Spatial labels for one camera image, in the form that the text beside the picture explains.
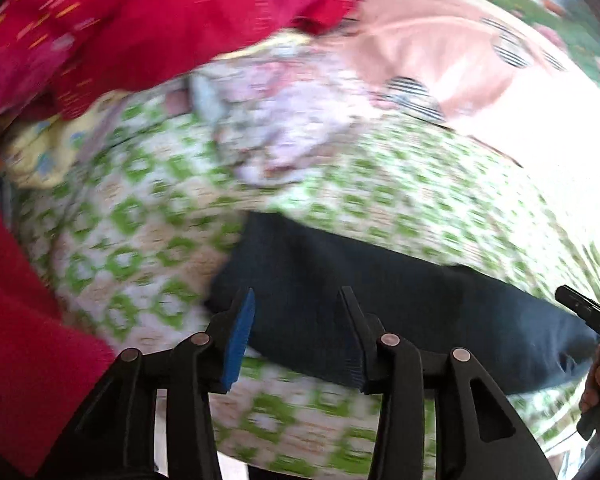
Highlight yellow printed cloth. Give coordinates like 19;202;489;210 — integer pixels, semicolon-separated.
0;30;311;191

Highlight red floral quilt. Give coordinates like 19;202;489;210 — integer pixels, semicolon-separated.
0;0;366;126

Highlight green checked bed sheet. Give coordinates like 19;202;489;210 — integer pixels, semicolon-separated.
5;95;600;480

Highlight pink pillow with plaid hearts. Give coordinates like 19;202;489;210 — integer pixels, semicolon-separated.
325;0;600;171

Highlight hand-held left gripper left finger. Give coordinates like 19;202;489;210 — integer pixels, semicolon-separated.
45;287;257;480

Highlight lilac floral cloth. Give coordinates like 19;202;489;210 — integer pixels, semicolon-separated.
190;55;381;186

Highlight plain red cloth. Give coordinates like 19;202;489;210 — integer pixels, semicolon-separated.
0;185;117;477

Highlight dark navy pants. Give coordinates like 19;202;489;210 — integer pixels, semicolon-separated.
205;211;600;396

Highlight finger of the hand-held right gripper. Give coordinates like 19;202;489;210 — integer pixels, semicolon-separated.
555;285;600;346

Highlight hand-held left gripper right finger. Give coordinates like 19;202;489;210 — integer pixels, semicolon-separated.
336;286;556;480

